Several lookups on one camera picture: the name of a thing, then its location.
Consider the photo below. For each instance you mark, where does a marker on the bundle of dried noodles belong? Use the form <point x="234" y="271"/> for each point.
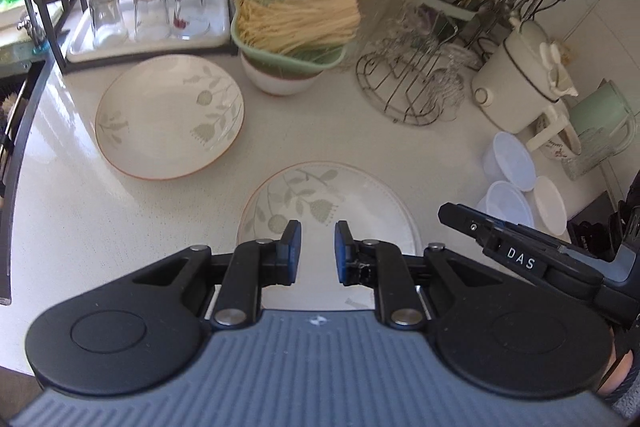
<point x="300" y="19"/>

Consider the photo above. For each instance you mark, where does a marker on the floral white cup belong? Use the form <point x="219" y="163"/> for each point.
<point x="555" y="142"/>

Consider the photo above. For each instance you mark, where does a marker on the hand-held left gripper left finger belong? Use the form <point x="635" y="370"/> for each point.
<point x="294" y="252"/>

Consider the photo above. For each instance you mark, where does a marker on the white plastic tray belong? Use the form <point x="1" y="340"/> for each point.
<point x="80" y="49"/>

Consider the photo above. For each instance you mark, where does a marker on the white bowl red rim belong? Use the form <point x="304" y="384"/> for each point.
<point x="280" y="79"/>

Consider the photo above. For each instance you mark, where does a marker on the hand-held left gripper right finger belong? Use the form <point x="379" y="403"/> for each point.
<point x="342" y="254"/>

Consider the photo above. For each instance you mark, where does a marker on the floral white plate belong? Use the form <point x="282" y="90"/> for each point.
<point x="165" y="117"/>
<point x="320" y="202"/>

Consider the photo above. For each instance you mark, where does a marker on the green mug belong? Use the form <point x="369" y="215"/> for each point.
<point x="600" y="117"/>

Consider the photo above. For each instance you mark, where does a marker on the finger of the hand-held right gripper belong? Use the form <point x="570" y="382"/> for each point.
<point x="520" y="257"/>

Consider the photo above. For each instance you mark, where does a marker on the clear drinking glass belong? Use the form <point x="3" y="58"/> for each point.
<point x="193" y="9"/>
<point x="107" y="22"/>
<point x="151" y="14"/>

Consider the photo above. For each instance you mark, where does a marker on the person's right forearm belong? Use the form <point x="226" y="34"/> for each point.
<point x="620" y="374"/>

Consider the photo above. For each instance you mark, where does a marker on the green plastic basket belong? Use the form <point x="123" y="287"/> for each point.
<point x="272" y="59"/>

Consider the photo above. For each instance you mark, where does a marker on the white electric pot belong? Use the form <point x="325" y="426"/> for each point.
<point x="510" y="82"/>

